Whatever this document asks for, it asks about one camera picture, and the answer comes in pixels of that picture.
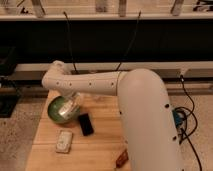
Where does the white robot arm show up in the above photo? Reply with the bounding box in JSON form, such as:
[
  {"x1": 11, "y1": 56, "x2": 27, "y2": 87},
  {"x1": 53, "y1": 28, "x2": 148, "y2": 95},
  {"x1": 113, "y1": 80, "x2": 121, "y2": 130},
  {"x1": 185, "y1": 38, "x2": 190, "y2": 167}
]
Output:
[{"x1": 42, "y1": 60, "x2": 184, "y2": 171}]

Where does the black smartphone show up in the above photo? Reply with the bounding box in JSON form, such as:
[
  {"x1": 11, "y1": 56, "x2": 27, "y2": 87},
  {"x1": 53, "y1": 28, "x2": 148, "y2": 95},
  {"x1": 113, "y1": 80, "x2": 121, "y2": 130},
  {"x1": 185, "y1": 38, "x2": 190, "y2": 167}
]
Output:
[{"x1": 78, "y1": 113, "x2": 94, "y2": 136}]

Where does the blue connector plug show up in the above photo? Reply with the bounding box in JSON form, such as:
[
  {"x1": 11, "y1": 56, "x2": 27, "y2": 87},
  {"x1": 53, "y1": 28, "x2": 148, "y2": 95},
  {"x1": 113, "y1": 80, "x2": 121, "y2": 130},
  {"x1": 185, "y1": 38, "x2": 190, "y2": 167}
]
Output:
[{"x1": 173, "y1": 112, "x2": 184, "y2": 127}]

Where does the brown wooden-handled tool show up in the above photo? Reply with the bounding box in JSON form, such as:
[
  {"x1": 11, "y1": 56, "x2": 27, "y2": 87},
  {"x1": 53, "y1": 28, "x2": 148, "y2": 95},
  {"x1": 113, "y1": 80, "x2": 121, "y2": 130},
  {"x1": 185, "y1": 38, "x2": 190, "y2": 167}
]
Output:
[{"x1": 116, "y1": 150, "x2": 128, "y2": 168}]

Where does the green ceramic bowl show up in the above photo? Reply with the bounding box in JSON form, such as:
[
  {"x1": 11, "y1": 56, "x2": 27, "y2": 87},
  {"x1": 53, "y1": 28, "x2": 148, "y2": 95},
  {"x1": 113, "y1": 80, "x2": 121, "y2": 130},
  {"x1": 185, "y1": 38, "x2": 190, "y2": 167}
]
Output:
[{"x1": 47, "y1": 96, "x2": 80, "y2": 124}]

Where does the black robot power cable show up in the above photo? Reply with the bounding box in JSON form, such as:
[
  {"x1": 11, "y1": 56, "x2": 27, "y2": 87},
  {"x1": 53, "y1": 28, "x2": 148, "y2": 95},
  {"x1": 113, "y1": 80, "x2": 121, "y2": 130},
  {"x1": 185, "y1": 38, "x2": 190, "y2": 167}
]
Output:
[{"x1": 173, "y1": 75, "x2": 203, "y2": 171}]

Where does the white rectangular packet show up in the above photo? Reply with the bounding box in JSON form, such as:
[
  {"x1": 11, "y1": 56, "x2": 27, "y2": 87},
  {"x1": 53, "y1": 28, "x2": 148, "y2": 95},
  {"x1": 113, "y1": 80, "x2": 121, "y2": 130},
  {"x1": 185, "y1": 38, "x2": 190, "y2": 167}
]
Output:
[{"x1": 56, "y1": 130, "x2": 73, "y2": 154}]

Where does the black cable right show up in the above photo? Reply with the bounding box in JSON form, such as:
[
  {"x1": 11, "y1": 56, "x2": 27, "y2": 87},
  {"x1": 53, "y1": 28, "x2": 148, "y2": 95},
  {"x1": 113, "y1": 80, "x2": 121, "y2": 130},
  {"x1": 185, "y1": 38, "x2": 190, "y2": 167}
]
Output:
[{"x1": 114, "y1": 10, "x2": 142, "y2": 72}]

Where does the black cable left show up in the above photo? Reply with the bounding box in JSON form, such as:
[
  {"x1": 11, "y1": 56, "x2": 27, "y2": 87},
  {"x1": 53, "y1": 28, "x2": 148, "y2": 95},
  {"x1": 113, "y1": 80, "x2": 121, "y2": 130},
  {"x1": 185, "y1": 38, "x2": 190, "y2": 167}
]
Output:
[{"x1": 62, "y1": 11, "x2": 80, "y2": 75}]

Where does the black box at left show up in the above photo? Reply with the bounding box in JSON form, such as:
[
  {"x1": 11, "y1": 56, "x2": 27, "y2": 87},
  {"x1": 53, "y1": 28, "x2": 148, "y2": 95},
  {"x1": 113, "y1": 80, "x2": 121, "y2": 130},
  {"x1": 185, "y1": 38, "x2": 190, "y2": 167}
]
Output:
[{"x1": 0, "y1": 46, "x2": 19, "y2": 118}]

